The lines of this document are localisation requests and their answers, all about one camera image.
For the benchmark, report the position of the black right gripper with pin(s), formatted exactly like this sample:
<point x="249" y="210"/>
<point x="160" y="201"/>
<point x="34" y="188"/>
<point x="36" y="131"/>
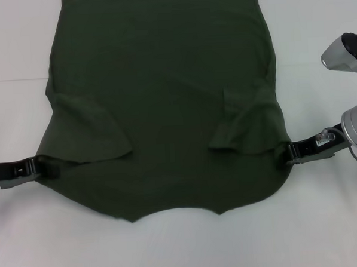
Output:
<point x="328" y="145"/>

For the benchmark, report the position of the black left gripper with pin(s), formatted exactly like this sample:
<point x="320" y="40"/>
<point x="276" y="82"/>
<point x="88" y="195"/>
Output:
<point x="2" y="172"/>

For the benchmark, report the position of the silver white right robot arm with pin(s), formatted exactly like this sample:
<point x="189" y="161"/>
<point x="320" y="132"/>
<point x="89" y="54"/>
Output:
<point x="356" y="127"/>

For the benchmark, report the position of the dark green t-shirt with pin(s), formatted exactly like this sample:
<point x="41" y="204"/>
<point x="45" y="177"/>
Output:
<point x="165" y="110"/>

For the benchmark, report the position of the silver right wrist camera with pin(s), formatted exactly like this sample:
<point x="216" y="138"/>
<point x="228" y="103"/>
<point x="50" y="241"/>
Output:
<point x="339" y="57"/>

